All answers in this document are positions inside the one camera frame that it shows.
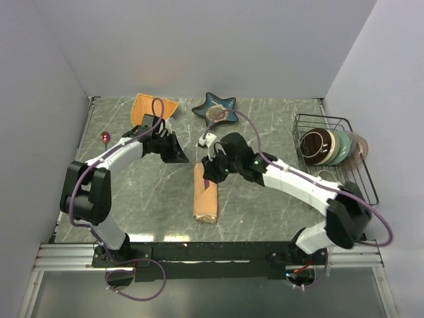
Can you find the black wire dish rack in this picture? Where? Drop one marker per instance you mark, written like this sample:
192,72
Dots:
303,123

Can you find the ribbed grey cup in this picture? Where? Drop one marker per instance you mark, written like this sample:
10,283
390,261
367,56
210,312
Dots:
325,175

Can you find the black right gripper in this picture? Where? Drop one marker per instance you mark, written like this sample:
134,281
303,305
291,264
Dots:
210,169

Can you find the peach satin napkin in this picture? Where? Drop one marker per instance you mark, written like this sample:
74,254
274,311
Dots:
205,201

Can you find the brown bowl in rack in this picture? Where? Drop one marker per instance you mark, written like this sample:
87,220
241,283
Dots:
317,146

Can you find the blue star-shaped dish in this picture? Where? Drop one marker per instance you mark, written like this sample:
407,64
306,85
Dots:
217,110

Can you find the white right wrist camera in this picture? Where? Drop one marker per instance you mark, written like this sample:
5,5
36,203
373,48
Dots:
208,142

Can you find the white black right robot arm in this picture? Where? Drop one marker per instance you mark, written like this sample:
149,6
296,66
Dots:
340,204

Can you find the iridescent spoon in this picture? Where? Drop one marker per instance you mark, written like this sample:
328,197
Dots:
105,137

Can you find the orange woven shield tray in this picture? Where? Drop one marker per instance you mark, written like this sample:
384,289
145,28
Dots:
143,105

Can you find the green plate in rack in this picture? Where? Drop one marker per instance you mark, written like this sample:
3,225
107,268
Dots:
344,148

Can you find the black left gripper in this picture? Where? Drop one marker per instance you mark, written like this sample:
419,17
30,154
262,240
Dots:
176,154

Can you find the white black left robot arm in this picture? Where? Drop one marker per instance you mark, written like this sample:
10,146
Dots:
86,194

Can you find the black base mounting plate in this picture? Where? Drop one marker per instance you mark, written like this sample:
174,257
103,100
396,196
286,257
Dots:
150,261

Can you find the aluminium frame rail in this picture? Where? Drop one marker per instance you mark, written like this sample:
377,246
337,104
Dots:
79,258

